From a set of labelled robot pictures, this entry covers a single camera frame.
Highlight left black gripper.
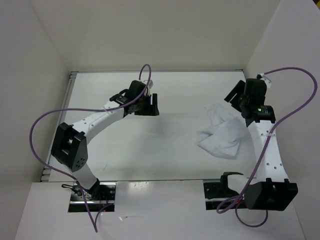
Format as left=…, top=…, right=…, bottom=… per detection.
left=134, top=93, right=159, bottom=116

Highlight white skirt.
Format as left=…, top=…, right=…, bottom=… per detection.
left=196, top=103, right=249, bottom=160

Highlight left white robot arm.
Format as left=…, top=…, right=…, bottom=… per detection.
left=51, top=80, right=160, bottom=200

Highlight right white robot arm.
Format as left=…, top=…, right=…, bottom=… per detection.
left=219, top=78, right=298, bottom=211

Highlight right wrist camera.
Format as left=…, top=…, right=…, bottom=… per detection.
left=256, top=73, right=272, bottom=89

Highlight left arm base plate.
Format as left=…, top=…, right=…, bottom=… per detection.
left=61, top=182, right=116, bottom=213

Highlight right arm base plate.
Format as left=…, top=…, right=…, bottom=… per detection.
left=203, top=179, right=238, bottom=211

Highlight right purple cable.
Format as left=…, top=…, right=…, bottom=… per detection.
left=216, top=66, right=318, bottom=228

